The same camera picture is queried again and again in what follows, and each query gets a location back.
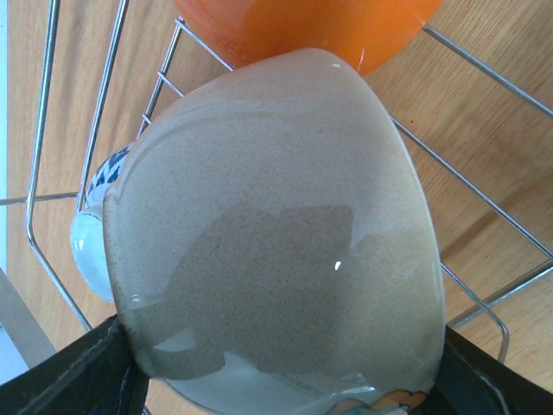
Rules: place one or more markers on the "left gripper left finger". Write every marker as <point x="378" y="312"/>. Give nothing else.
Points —
<point x="96" y="374"/>

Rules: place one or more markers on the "blue patterned white bowl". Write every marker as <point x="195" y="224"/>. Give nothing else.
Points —
<point x="86" y="231"/>

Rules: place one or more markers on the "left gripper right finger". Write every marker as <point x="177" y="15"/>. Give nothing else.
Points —
<point x="470" y="381"/>

